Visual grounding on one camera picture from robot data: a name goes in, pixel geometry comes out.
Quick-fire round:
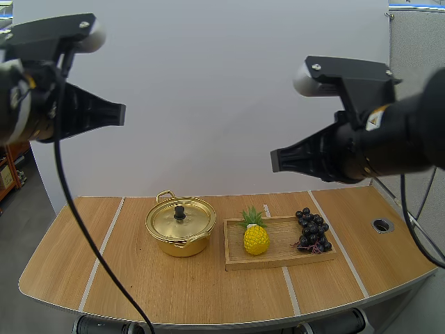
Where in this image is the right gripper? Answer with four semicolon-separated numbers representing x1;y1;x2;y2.
270;110;366;184

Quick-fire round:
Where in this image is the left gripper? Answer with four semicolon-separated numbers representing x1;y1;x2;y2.
23;59;127;143

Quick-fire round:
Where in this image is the bunch of dark toy grapes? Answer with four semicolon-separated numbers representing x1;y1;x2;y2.
289;207;334;255

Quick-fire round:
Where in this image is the orange storage shelf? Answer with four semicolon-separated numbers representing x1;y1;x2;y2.
0;141;32;205

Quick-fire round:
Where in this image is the yellow toy pineapple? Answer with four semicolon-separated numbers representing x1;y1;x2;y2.
237;205;272;257

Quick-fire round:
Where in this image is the shallow wooden tray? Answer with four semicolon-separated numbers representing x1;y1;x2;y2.
222;214;339;273

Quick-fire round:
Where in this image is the gold lid with black knob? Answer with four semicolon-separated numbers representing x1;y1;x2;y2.
145;198;214;241

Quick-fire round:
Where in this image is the grey office partition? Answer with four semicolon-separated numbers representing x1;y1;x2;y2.
388;6;445;223

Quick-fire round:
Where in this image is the black cable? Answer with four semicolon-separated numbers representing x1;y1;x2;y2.
398;173;445;269
52;51;156;334

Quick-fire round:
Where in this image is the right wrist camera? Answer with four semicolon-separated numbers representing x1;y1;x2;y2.
292;55;403;130

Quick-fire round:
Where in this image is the gold pot with two handles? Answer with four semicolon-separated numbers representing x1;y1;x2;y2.
145;189;217;259

